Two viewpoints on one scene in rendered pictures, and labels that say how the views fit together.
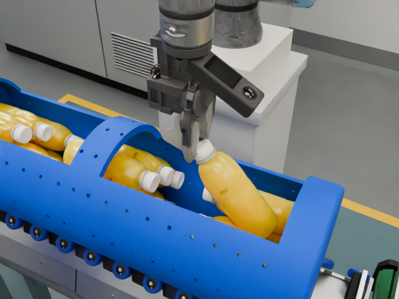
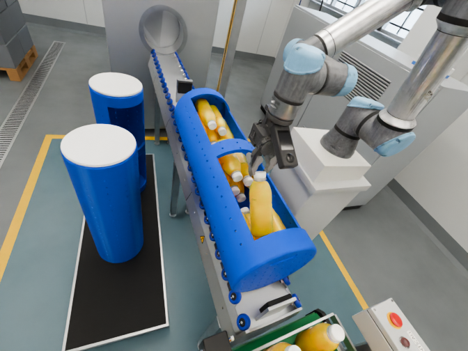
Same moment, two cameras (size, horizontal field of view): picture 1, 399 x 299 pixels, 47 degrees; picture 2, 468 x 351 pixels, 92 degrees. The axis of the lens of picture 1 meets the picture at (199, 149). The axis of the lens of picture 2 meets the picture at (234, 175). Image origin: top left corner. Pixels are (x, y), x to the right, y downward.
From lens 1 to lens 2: 0.22 m
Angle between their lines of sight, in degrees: 22
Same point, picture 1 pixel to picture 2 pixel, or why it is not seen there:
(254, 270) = (235, 242)
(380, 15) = (459, 211)
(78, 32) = not seen: hidden behind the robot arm
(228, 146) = (294, 196)
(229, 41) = (329, 147)
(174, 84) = (262, 132)
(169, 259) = (212, 209)
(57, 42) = not seen: hidden behind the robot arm
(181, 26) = (276, 102)
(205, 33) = (286, 113)
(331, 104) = (386, 232)
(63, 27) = not seen: hidden behind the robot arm
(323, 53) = (406, 207)
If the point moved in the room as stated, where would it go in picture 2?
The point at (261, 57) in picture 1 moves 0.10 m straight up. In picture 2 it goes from (338, 165) to (353, 145)
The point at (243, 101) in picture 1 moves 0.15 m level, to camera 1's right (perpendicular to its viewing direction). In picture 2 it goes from (282, 159) to (336, 198)
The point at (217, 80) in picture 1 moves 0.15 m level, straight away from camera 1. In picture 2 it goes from (277, 141) to (307, 126)
